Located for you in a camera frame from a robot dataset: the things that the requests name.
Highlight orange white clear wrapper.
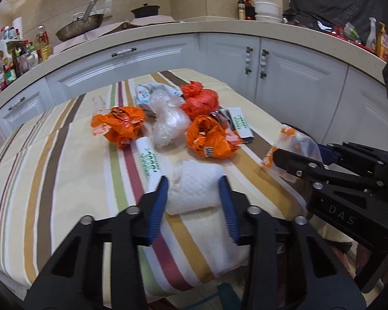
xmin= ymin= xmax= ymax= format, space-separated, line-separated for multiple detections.
xmin=261 ymin=124 xmax=322 ymax=183

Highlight orange bag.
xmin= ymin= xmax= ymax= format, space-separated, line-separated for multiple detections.
xmin=90 ymin=106 xmax=146 ymax=149
xmin=185 ymin=115 xmax=243 ymax=159

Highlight white paper towel wad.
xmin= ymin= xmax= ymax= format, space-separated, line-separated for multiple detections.
xmin=166 ymin=159 xmax=226 ymax=215

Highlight red plastic bag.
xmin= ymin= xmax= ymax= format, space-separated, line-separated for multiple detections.
xmin=180 ymin=81 xmax=219 ymax=121

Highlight white green packet right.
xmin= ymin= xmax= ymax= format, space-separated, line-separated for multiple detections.
xmin=227 ymin=107 xmax=254 ymax=144

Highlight white green packet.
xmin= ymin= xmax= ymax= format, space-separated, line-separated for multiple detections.
xmin=135 ymin=136 xmax=162 ymax=192
xmin=227 ymin=107 xmax=254 ymax=144

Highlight silver foil wrapper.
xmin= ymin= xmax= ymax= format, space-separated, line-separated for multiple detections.
xmin=210 ymin=107 xmax=236 ymax=131

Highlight white green packet left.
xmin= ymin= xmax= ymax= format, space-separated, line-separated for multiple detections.
xmin=135 ymin=136 xmax=162 ymax=192

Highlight white spray bottle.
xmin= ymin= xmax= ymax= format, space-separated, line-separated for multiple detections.
xmin=365 ymin=18 xmax=376 ymax=53

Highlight striped tablecloth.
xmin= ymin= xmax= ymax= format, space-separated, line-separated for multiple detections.
xmin=0 ymin=69 xmax=305 ymax=300

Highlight yellow soap bottle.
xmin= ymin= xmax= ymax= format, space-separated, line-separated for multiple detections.
xmin=376 ymin=22 xmax=388 ymax=62

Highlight clear crumpled plastic bag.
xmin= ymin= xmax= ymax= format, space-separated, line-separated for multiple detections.
xmin=148 ymin=90 xmax=191 ymax=148

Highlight white stacked bowls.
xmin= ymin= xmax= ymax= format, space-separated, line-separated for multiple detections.
xmin=254 ymin=0 xmax=282 ymax=23

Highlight blue white foil pouch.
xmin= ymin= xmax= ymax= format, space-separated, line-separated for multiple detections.
xmin=135 ymin=82 xmax=183 ymax=105

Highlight dark sauce bottle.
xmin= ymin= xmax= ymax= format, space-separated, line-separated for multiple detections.
xmin=237 ymin=0 xmax=246 ymax=20

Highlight white condiment rack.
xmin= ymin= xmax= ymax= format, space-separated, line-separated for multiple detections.
xmin=0 ymin=39 xmax=24 ymax=86

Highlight cooking oil bottle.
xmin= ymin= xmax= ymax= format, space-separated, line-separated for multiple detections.
xmin=35 ymin=25 xmax=52 ymax=62

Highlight black lidded pot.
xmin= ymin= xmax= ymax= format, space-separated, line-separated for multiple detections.
xmin=131 ymin=4 xmax=160 ymax=18

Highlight metal wok pan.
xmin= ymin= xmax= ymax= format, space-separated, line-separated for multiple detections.
xmin=56 ymin=0 xmax=103 ymax=42

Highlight cabinet door handle right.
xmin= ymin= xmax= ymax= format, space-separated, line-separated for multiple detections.
xmin=260 ymin=49 xmax=269 ymax=79

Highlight cabinet door handle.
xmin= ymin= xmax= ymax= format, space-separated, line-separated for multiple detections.
xmin=260 ymin=49 xmax=269 ymax=79
xmin=244 ymin=46 xmax=253 ymax=74

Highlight cabinet door handle left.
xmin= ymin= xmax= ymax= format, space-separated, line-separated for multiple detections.
xmin=244 ymin=46 xmax=253 ymax=74

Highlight drawer handle left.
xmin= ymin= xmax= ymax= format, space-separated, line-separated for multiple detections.
xmin=8 ymin=97 xmax=26 ymax=111

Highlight drawer handle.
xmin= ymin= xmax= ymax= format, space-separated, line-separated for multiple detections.
xmin=111 ymin=48 xmax=137 ymax=57
xmin=8 ymin=97 xmax=26 ymax=111

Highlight drawer handle centre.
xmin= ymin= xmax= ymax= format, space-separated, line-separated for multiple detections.
xmin=111 ymin=48 xmax=137 ymax=57

